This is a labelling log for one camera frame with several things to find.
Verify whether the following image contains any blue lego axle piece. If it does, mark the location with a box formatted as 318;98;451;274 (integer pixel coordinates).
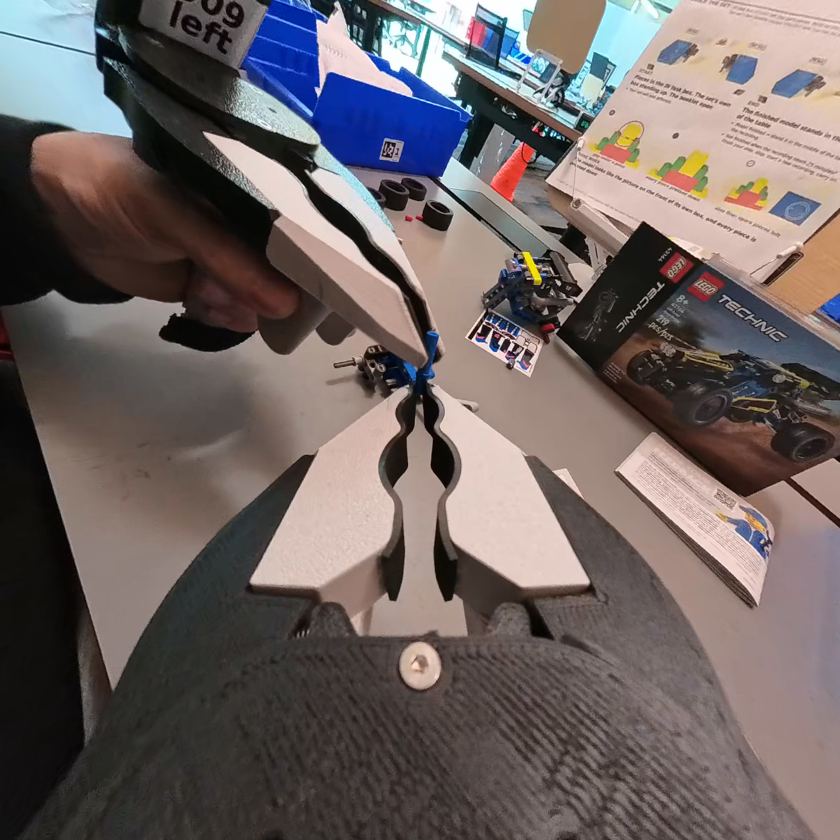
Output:
413;330;439;398

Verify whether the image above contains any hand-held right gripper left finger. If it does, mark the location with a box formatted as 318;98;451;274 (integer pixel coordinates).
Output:
249;387;417;636

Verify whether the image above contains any lego set box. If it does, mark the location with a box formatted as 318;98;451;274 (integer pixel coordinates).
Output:
556;222;840;497

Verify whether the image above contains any clear acrylic stand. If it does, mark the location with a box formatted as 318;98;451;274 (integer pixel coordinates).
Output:
518;49;567;106

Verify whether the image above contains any person's left forearm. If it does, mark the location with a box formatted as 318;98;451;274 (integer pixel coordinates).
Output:
0;115;135;308

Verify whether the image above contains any white easel stand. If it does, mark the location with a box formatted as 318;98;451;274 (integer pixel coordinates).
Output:
566;197;634;263

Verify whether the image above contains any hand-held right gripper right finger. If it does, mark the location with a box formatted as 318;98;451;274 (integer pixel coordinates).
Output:
424;386;593;636

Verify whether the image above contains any instruction booklet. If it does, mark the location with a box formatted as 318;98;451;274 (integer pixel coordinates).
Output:
615;432;777;608

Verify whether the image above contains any blue black lego chassis assembly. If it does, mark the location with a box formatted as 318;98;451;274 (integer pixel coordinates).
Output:
481;251;584;339

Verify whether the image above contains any stack of blue bins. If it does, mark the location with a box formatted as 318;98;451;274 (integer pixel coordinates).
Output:
241;0;329;112

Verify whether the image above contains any white instruction poster board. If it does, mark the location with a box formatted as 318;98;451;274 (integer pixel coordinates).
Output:
546;0;840;284

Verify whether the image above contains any small grey blue lego subassembly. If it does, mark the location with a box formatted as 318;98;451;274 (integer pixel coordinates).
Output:
333;343;480;413

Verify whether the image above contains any blue plastic bin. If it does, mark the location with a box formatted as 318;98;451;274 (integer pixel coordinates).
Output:
311;71;475;179

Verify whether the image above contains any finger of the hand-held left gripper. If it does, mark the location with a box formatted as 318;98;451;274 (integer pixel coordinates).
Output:
202;130;435;367
307;163;447;362

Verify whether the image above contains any tan pillar pad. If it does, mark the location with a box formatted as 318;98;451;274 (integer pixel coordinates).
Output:
525;0;608;56

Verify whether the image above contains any person's left hand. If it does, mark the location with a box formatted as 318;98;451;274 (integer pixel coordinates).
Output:
29;131;303;322

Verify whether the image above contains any person's dark clothing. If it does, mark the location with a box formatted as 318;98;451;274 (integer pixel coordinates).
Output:
0;305;93;808

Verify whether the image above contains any brown background table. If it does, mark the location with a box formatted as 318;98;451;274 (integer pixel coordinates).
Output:
443;49;588;172

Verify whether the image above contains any sticker sheet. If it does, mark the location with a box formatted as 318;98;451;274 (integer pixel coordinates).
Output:
465;308;546;378

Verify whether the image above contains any orange traffic cone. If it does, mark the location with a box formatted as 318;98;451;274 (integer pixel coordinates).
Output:
491;141;536;203

